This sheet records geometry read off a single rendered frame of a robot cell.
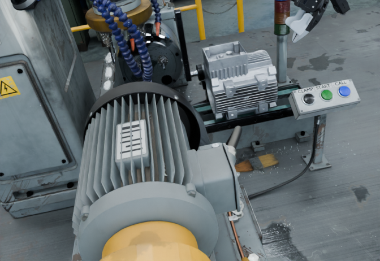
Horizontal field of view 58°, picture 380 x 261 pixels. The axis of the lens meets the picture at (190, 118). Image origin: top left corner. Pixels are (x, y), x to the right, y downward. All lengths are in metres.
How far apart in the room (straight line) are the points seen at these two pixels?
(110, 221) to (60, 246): 0.74
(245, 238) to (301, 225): 0.48
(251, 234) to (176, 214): 0.20
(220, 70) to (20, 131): 0.58
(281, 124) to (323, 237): 0.40
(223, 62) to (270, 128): 0.30
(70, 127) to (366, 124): 0.98
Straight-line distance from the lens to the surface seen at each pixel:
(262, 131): 1.20
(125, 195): 0.36
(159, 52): 1.28
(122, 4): 0.94
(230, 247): 0.52
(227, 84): 1.04
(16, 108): 0.96
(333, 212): 1.05
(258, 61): 1.10
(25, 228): 1.21
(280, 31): 1.44
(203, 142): 0.78
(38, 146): 1.02
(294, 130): 1.25
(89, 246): 0.41
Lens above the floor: 1.61
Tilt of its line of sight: 36 degrees down
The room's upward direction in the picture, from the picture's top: 10 degrees counter-clockwise
